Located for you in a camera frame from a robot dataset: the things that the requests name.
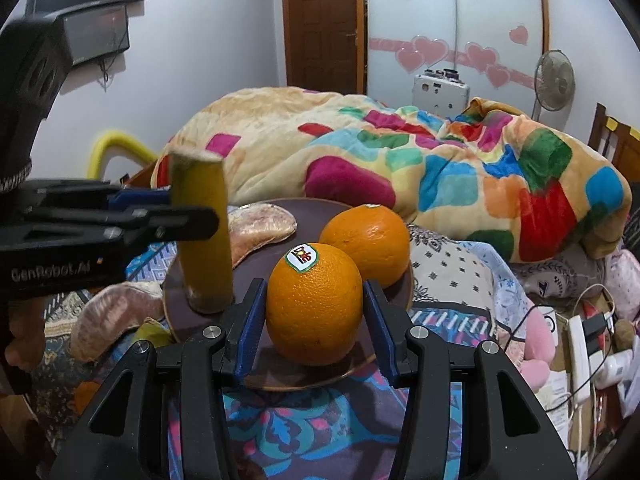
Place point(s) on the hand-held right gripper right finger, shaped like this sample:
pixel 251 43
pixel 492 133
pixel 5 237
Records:
pixel 380 330

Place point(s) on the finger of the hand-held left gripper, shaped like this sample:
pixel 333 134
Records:
pixel 170 222
pixel 140 197

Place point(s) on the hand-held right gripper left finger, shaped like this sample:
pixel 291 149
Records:
pixel 252 330

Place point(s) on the orange with sticker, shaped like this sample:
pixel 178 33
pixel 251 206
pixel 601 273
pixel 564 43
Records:
pixel 310 320

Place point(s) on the yellow banana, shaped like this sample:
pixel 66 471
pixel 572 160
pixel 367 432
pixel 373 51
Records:
pixel 210 270

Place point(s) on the round brown plate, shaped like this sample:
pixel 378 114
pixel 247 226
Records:
pixel 305 217

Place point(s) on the person's left hand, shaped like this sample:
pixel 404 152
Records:
pixel 25 340

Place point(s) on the yellow foam tube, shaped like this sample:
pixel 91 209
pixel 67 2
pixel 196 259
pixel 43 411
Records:
pixel 102 147

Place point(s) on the small dark monitor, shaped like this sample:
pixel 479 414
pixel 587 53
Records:
pixel 97 35

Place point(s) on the plain orange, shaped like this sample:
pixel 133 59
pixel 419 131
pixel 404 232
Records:
pixel 370 245

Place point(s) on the grey patterned pillow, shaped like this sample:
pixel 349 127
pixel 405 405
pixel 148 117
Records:
pixel 450 265

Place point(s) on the pink patterned cushion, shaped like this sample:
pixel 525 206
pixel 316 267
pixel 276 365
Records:
pixel 115 315

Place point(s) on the floral printed bedsheet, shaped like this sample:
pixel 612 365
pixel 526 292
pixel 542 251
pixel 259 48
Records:
pixel 310 435

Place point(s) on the pink plush toy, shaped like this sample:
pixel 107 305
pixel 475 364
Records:
pixel 537 350

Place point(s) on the colourful patchwork blanket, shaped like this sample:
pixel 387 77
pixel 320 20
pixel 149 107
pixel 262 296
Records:
pixel 450 175

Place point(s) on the white power strip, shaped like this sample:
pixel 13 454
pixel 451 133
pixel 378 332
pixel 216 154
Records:
pixel 578 360

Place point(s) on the white charger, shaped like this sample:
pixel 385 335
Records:
pixel 615 367

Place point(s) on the white boxy appliance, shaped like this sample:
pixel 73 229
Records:
pixel 440 95

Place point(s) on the brown wooden door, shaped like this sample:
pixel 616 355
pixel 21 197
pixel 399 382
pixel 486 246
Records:
pixel 322 25

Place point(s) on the wooden headboard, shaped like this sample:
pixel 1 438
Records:
pixel 617 140

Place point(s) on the standing electric fan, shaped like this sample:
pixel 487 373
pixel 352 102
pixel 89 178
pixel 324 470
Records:
pixel 554 80

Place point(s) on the white wardrobe with heart stickers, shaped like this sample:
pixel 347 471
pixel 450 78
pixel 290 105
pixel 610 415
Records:
pixel 450 10

